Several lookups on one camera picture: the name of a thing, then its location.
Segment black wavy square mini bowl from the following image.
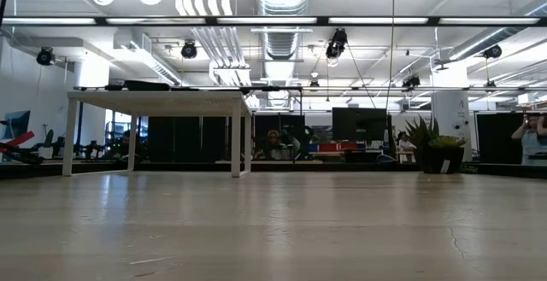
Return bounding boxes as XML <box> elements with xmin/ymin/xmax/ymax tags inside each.
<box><xmin>123</xmin><ymin>79</ymin><xmax>171</xmax><ymax>92</ymax></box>

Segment person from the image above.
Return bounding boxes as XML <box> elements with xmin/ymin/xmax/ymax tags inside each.
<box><xmin>256</xmin><ymin>127</ymin><xmax>303</xmax><ymax>161</ymax></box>
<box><xmin>114</xmin><ymin>129</ymin><xmax>132</xmax><ymax>159</ymax></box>
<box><xmin>396</xmin><ymin>130</ymin><xmax>415</xmax><ymax>152</ymax></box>
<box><xmin>510</xmin><ymin>112</ymin><xmax>547</xmax><ymax>167</ymax></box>

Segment red and blue bins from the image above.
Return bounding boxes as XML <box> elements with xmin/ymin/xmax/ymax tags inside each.
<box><xmin>307</xmin><ymin>142</ymin><xmax>361</xmax><ymax>153</ymax></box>

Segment black monitor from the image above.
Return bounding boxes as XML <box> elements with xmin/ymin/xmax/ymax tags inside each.
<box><xmin>332</xmin><ymin>107</ymin><xmax>389</xmax><ymax>142</ymax></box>

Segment white ceiling pipe bundle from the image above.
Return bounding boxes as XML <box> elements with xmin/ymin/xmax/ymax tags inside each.
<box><xmin>174</xmin><ymin>0</ymin><xmax>253</xmax><ymax>88</ymax></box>

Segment black overhead beam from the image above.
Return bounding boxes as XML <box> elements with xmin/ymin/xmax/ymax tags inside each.
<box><xmin>0</xmin><ymin>15</ymin><xmax>547</xmax><ymax>28</ymax></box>

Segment succulent plant in black pot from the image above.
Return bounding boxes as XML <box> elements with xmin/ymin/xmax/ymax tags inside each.
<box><xmin>399</xmin><ymin>114</ymin><xmax>468</xmax><ymax>175</ymax></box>

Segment white round column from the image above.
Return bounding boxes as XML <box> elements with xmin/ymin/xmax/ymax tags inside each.
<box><xmin>430</xmin><ymin>91</ymin><xmax>473</xmax><ymax>162</ymax></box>

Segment red bar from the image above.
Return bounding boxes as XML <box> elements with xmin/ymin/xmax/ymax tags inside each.
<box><xmin>0</xmin><ymin>130</ymin><xmax>36</xmax><ymax>154</ymax></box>

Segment blue monitor screen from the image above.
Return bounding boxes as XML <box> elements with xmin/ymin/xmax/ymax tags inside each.
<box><xmin>0</xmin><ymin>109</ymin><xmax>32</xmax><ymax>141</ymax></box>

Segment silver ribbed ventilation duct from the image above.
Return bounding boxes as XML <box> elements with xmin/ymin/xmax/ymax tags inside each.
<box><xmin>254</xmin><ymin>0</ymin><xmax>315</xmax><ymax>62</ymax></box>

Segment black partition wall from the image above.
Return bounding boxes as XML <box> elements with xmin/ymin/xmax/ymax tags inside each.
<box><xmin>147</xmin><ymin>114</ymin><xmax>307</xmax><ymax>162</ymax></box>
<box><xmin>475</xmin><ymin>112</ymin><xmax>547</xmax><ymax>166</ymax></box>

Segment thin horizontal metal rail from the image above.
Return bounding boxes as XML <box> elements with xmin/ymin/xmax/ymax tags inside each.
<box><xmin>72</xmin><ymin>85</ymin><xmax>547</xmax><ymax>93</ymax></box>

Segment white rectangular air duct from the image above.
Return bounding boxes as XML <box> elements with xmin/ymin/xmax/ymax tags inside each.
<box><xmin>113</xmin><ymin>28</ymin><xmax>184</xmax><ymax>86</ymax></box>

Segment silver round ceiling duct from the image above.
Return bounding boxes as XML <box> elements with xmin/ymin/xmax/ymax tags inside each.
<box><xmin>446</xmin><ymin>0</ymin><xmax>547</xmax><ymax>62</ymax></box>

